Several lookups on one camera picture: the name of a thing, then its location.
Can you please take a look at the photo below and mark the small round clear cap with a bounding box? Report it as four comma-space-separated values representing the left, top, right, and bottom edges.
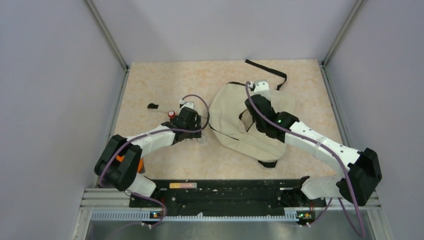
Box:
197, 135, 208, 145

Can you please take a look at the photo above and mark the cream canvas backpack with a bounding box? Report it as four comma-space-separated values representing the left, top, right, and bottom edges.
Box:
147, 58, 297, 169

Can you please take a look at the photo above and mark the yellow pink highlighter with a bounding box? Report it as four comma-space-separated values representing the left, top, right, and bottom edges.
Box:
169, 182, 198, 189

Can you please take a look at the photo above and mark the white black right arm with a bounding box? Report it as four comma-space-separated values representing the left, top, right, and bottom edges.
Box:
244, 94, 382, 207

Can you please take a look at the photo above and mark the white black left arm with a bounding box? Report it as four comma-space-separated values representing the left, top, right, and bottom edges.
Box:
94, 106, 202, 207

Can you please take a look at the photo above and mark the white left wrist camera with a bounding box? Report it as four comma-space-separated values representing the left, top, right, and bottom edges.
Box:
179, 99, 195, 110

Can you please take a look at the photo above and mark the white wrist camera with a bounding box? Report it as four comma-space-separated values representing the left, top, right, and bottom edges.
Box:
249, 79, 270, 93
179, 99, 195, 110

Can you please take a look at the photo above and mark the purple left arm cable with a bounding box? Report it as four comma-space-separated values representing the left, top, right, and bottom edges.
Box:
98, 94, 210, 228

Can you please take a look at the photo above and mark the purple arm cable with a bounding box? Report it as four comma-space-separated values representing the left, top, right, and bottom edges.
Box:
98, 94, 210, 228
245, 81, 367, 239

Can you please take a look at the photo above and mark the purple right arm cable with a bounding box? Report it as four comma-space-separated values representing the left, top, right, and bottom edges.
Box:
245, 81, 367, 239

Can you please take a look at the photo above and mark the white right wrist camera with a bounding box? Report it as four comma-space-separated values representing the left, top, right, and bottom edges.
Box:
249, 79, 270, 93

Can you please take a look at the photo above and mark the aluminium frame rail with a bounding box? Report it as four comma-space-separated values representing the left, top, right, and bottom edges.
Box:
83, 0, 129, 72

